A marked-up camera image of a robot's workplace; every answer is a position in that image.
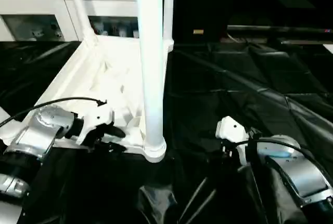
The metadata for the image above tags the white plastic table top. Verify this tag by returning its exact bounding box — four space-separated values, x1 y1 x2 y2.
32 35 175 163

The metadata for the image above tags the white plastic table leg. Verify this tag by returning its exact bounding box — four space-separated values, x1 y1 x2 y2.
162 0 175 54
0 107 11 127
65 0 99 49
134 0 168 163

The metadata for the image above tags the black table mat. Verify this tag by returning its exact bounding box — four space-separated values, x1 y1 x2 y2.
0 39 333 224

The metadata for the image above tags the white glass-door cabinet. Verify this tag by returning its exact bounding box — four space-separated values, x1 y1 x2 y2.
0 0 175 43

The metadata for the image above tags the black low cabinet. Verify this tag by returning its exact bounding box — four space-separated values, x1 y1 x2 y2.
174 0 333 44

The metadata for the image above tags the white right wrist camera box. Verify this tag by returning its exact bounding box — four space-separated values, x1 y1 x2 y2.
215 115 249 166

